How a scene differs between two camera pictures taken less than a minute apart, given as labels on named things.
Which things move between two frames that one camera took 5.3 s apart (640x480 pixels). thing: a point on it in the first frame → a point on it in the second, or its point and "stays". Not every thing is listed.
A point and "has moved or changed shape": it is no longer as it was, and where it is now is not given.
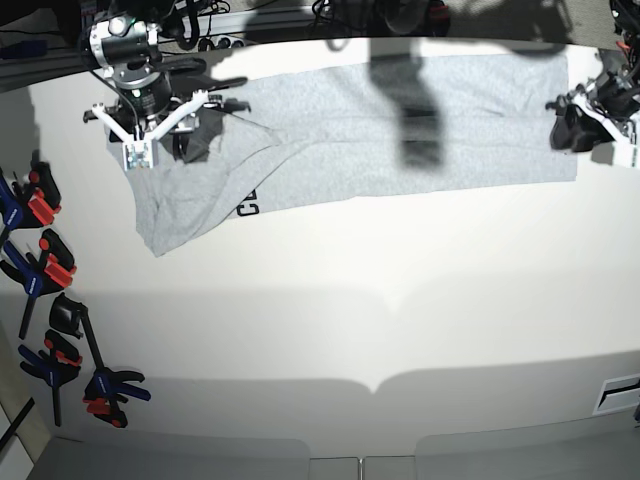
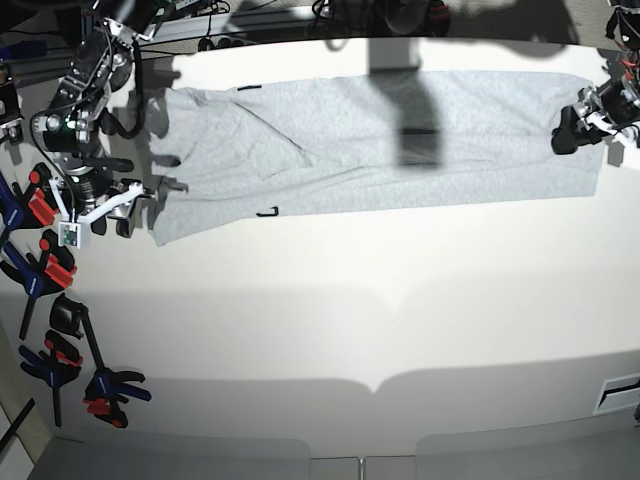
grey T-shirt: [350, 131] has moved or changed shape
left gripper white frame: [141, 153] → [70, 231]
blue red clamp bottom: [105, 392] stays
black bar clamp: [67, 316] stays
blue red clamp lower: [58, 366] stays
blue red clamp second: [53, 271] stays
